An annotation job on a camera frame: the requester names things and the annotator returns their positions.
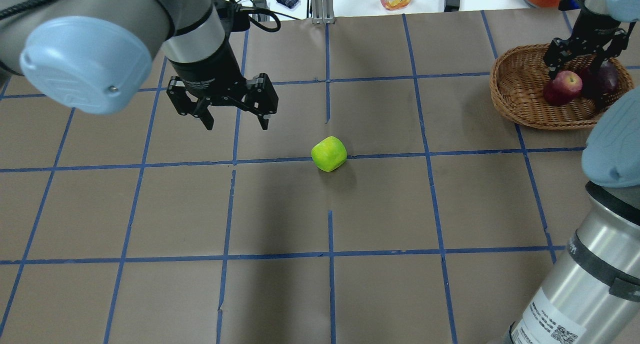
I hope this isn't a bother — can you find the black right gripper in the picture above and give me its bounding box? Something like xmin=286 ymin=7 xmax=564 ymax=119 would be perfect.
xmin=543 ymin=9 xmax=630 ymax=92

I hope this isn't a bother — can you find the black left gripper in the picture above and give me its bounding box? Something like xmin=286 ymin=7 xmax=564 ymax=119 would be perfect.
xmin=167 ymin=44 xmax=279 ymax=130

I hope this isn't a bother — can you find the red yellow apple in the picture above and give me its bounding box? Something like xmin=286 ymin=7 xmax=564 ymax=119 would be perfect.
xmin=542 ymin=70 xmax=583 ymax=107

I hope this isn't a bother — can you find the dark red apple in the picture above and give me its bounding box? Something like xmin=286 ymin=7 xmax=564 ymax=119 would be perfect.
xmin=578 ymin=60 xmax=618 ymax=100

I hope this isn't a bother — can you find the green apple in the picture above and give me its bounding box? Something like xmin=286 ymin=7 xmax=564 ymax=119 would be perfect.
xmin=310 ymin=136 xmax=348 ymax=172

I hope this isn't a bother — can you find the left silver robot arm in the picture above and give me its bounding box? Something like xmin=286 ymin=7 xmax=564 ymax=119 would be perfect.
xmin=1 ymin=0 xmax=279 ymax=130

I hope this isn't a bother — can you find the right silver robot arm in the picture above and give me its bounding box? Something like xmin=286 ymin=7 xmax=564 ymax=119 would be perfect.
xmin=489 ymin=0 xmax=640 ymax=343

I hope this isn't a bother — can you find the woven wicker basket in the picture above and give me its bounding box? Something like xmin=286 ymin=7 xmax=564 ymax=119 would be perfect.
xmin=489 ymin=44 xmax=635 ymax=130

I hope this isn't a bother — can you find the aluminium frame post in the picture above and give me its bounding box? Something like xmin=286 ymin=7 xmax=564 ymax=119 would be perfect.
xmin=309 ymin=0 xmax=335 ymax=25

